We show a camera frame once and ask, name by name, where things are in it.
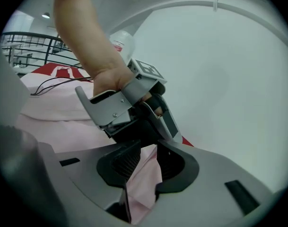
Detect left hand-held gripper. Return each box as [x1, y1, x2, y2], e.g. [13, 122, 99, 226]
[75, 58, 183, 148]

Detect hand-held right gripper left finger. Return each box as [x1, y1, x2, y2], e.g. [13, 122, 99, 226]
[38, 140, 142, 210]

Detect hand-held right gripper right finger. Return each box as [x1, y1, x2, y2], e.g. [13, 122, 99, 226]
[139, 140, 274, 227]

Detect pink robe garment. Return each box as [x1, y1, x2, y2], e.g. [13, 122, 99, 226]
[15, 66, 163, 226]

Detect person's left forearm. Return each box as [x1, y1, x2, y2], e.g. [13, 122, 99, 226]
[53, 0, 135, 80]

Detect person's left hand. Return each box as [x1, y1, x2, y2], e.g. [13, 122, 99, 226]
[93, 67, 163, 117]

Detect red covered table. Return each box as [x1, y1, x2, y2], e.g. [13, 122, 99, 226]
[31, 63, 194, 148]

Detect person's white shirt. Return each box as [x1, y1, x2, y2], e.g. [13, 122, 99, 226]
[0, 46, 31, 127]

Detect black and white stair railing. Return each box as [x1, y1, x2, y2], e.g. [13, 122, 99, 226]
[0, 31, 84, 70]

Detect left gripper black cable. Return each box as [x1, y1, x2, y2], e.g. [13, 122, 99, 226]
[30, 76, 94, 96]

